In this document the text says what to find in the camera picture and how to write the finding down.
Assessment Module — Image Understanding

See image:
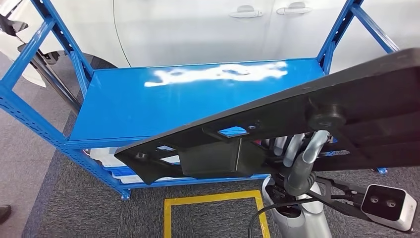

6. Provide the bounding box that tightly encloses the person's foot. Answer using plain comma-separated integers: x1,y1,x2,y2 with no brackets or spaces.
0,205,12,225

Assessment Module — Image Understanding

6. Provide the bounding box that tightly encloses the black metal stand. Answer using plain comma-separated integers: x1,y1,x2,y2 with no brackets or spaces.
0,13,82,114

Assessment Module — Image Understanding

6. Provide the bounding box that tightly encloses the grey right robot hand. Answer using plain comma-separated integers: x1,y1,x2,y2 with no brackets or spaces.
273,130,330,179

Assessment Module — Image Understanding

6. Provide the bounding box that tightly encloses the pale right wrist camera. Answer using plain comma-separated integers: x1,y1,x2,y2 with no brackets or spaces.
360,183,418,233

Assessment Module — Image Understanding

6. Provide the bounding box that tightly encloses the black plastic panel part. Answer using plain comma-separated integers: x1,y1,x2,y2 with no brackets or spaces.
114,47,420,185

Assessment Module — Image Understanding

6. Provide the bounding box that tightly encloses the black camera bracket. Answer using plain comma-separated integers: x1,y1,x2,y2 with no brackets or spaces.
308,176,370,223

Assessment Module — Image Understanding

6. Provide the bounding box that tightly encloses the blue plastic bin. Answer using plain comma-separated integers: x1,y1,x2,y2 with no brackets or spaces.
103,165,134,177

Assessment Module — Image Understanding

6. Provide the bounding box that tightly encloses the white car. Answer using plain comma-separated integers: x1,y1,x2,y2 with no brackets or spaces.
0,0,420,89

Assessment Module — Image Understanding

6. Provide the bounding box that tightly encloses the blue metal shelf rack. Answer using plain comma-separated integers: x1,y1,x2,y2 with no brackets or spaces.
0,0,401,202

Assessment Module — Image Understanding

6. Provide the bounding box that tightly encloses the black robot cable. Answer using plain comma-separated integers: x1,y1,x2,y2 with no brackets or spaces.
248,197,316,238

